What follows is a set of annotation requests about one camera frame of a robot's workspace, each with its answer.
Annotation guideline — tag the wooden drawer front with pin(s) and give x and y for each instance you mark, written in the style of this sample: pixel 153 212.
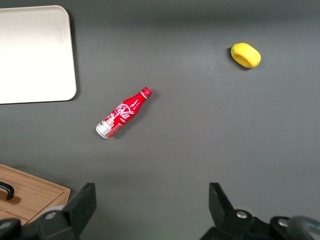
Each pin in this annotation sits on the wooden drawer front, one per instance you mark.
pixel 32 190

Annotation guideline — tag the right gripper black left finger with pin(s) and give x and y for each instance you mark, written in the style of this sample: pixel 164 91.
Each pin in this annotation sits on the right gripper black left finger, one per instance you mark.
pixel 75 215

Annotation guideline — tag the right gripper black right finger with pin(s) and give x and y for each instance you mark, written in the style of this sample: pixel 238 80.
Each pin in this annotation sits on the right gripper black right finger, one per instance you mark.
pixel 225 220

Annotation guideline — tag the cream rectangular tray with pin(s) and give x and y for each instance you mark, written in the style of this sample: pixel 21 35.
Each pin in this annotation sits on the cream rectangular tray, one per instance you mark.
pixel 35 55

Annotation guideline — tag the yellow sponge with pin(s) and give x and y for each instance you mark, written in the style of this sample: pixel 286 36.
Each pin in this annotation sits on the yellow sponge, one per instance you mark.
pixel 246 55

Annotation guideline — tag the red coke bottle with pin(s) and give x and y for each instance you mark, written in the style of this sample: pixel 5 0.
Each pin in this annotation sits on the red coke bottle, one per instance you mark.
pixel 122 112

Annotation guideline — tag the wooden drawer cabinet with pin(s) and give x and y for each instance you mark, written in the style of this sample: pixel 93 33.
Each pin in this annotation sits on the wooden drawer cabinet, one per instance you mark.
pixel 42 193

